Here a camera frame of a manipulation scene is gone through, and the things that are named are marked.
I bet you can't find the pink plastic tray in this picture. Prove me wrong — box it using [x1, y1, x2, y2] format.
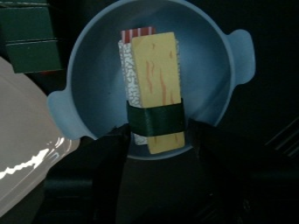
[0, 56, 82, 219]

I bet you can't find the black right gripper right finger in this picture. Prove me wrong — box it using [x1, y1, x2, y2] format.
[186, 118, 282, 224]

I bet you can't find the dark green toy block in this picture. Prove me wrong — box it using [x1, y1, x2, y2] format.
[0, 4, 56, 42]
[4, 39, 64, 74]

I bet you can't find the yellow egg sushi toy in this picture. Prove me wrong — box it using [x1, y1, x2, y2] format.
[117, 31, 187, 155]

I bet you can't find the blue two-handled toy bowl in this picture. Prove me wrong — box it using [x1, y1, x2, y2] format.
[46, 0, 258, 161]

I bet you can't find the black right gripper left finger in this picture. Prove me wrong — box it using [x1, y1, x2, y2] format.
[39, 123, 133, 224]

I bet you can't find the red striped sushi toy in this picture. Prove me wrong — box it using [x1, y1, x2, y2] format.
[119, 26, 157, 45]

